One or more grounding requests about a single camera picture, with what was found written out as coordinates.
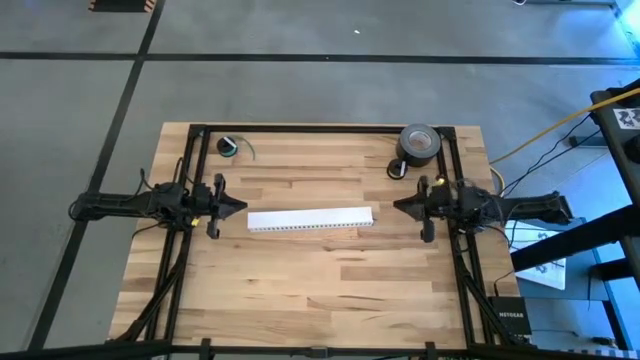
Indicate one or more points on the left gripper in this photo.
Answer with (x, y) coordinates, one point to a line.
(216, 205)

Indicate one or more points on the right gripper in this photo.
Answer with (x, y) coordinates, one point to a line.
(432, 207)

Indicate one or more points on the white duct cover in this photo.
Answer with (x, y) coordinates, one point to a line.
(310, 216)

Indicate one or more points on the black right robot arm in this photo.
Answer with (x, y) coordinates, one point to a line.
(520, 207)

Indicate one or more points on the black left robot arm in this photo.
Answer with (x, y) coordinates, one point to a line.
(125, 202)

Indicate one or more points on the small tape roll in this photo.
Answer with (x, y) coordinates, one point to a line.
(389, 170)

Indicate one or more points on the white marker sheet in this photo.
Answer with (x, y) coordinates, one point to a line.
(550, 275)

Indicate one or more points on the black stand beams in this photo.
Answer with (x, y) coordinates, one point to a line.
(575, 237)

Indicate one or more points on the black orange striped mat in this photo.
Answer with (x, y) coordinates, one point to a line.
(120, 5)

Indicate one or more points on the fiducial marker sticker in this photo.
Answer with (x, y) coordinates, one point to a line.
(627, 119)

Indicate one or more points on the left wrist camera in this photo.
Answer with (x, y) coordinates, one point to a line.
(202, 199)

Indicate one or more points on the large duct tape roll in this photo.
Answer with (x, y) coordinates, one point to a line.
(404, 150)

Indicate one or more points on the black aluminium table frame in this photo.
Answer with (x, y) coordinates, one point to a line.
(325, 128)

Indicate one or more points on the black network switch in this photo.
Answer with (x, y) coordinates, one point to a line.
(510, 315)

